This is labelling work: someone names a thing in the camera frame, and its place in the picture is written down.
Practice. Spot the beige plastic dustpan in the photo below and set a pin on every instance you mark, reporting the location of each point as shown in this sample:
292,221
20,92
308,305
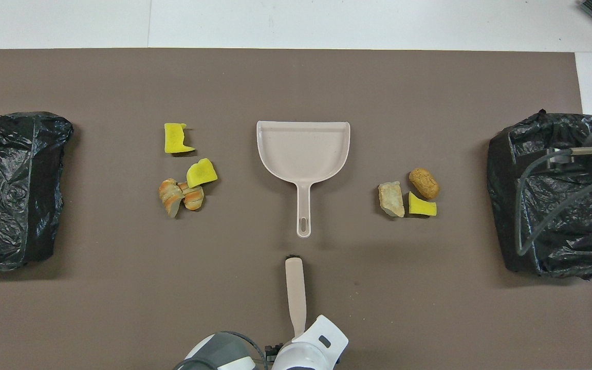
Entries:
301,149

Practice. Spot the orange striped croissant piece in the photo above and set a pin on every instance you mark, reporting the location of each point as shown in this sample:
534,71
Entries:
194,198

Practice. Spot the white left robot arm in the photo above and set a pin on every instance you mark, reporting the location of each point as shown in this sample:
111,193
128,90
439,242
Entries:
311,344

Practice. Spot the small yellow sponge wedge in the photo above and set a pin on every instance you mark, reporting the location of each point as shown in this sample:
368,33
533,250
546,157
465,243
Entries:
422,206

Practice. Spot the brown table mat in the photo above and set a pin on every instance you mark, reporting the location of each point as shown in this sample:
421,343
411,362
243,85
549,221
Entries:
172,308

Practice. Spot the notched yellow sponge piece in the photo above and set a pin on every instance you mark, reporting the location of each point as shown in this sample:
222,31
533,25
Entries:
175,140

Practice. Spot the brown oval bread roll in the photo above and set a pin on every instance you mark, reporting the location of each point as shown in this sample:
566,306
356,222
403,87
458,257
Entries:
424,183

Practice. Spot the pale croissant piece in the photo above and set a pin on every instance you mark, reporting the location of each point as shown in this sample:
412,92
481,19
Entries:
170,198

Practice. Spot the beige hand brush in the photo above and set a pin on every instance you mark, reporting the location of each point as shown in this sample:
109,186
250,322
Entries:
295,288

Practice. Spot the black bag lined bin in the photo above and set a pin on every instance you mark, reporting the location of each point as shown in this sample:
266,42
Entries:
558,216
8,195

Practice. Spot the pale tan bread chunk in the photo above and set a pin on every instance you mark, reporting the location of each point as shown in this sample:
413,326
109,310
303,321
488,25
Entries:
391,199

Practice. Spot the yellow sponge chunk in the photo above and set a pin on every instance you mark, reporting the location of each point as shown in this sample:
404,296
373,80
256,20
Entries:
202,173

